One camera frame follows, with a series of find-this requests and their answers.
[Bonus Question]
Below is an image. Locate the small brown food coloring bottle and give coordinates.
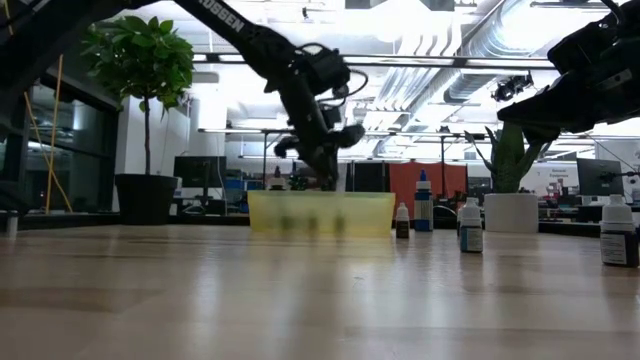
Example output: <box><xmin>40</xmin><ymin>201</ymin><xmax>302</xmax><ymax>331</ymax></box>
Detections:
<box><xmin>395</xmin><ymin>202</ymin><xmax>411</xmax><ymax>240</ymax></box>

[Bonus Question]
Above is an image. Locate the black round plant pot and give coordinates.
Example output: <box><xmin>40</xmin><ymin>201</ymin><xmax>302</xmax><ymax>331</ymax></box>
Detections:
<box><xmin>114</xmin><ymin>173</ymin><xmax>179</xmax><ymax>226</ymax></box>

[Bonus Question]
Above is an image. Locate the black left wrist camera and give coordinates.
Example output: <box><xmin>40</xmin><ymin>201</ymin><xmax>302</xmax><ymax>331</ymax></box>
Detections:
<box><xmin>298</xmin><ymin>47</ymin><xmax>352</xmax><ymax>97</ymax></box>

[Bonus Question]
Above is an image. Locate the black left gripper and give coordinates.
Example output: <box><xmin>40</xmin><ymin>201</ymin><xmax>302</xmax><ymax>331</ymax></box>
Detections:
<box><xmin>273</xmin><ymin>74</ymin><xmax>366</xmax><ymax>192</ymax></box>

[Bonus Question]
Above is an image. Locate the yellow translucent plastic bin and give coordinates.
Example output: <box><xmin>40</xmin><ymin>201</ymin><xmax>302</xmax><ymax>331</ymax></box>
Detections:
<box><xmin>247</xmin><ymin>190</ymin><xmax>397</xmax><ymax>239</ymax></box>

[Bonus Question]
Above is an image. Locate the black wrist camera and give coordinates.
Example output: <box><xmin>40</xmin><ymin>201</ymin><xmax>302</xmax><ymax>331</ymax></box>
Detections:
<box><xmin>298</xmin><ymin>47</ymin><xmax>352</xmax><ymax>97</ymax></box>
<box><xmin>547</xmin><ymin>10</ymin><xmax>640</xmax><ymax>74</ymax></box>

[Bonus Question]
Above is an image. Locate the black track light cluster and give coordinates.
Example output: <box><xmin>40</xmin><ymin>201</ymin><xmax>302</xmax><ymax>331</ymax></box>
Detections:
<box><xmin>491</xmin><ymin>73</ymin><xmax>535</xmax><ymax>104</ymax></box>

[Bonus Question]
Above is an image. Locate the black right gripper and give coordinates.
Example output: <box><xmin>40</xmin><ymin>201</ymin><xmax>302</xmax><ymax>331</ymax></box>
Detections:
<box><xmin>496</xmin><ymin>69</ymin><xmax>640</xmax><ymax>145</ymax></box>

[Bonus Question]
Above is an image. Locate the black computer monitor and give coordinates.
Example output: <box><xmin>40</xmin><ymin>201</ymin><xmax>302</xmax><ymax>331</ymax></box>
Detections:
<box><xmin>576</xmin><ymin>157</ymin><xmax>626</xmax><ymax>197</ymax></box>
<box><xmin>173</xmin><ymin>155</ymin><xmax>228</xmax><ymax>190</ymax></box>

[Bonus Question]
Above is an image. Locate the green snake plant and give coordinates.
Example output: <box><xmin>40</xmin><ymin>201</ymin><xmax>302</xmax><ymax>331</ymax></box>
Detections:
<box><xmin>463</xmin><ymin>117</ymin><xmax>557</xmax><ymax>195</ymax></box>

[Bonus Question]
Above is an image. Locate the small black food coloring bottle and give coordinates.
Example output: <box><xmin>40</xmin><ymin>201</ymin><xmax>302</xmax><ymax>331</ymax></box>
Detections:
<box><xmin>600</xmin><ymin>194</ymin><xmax>640</xmax><ymax>269</ymax></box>

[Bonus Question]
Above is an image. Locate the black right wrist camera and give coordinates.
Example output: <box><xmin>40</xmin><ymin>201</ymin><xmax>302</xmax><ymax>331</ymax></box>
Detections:
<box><xmin>547</xmin><ymin>10</ymin><xmax>640</xmax><ymax>74</ymax></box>

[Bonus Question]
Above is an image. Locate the large blue food coloring bottle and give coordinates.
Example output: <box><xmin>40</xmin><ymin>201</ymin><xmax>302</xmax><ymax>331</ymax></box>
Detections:
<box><xmin>414</xmin><ymin>170</ymin><xmax>434</xmax><ymax>233</ymax></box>

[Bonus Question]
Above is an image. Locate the small blue food coloring bottle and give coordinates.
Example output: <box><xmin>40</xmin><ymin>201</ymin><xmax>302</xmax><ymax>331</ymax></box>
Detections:
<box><xmin>459</xmin><ymin>196</ymin><xmax>485</xmax><ymax>254</ymax></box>

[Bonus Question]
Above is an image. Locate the black overhead light beam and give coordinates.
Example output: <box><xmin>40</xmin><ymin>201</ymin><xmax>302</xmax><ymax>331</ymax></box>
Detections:
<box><xmin>192</xmin><ymin>52</ymin><xmax>561</xmax><ymax>70</ymax></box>

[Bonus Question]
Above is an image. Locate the orange partition panel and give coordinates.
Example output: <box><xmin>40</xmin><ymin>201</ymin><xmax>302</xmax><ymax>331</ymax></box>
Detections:
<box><xmin>388</xmin><ymin>161</ymin><xmax>469</xmax><ymax>206</ymax></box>

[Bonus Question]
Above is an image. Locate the white round plant pot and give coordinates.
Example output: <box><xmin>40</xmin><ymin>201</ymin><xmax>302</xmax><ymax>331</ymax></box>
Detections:
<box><xmin>483</xmin><ymin>192</ymin><xmax>540</xmax><ymax>234</ymax></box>

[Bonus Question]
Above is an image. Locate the white cylindrical peg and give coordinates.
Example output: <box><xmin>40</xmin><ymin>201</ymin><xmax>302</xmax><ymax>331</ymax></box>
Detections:
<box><xmin>5</xmin><ymin>209</ymin><xmax>20</xmax><ymax>240</ymax></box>

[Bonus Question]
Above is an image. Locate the green leafy potted tree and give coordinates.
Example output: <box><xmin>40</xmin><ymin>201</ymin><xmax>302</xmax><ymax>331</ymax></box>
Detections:
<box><xmin>79</xmin><ymin>14</ymin><xmax>195</xmax><ymax>176</ymax></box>

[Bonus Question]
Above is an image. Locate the yellow extension cable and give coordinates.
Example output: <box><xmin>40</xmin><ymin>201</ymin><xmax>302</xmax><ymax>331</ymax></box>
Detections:
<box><xmin>20</xmin><ymin>52</ymin><xmax>74</xmax><ymax>216</ymax></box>

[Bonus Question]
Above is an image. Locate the black partition panel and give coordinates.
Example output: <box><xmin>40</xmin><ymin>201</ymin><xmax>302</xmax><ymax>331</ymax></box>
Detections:
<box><xmin>344</xmin><ymin>160</ymin><xmax>390</xmax><ymax>194</ymax></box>

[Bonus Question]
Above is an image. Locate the black background workstation frame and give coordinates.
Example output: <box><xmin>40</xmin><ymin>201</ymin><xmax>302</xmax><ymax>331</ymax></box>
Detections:
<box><xmin>199</xmin><ymin>128</ymin><xmax>489</xmax><ymax>194</ymax></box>

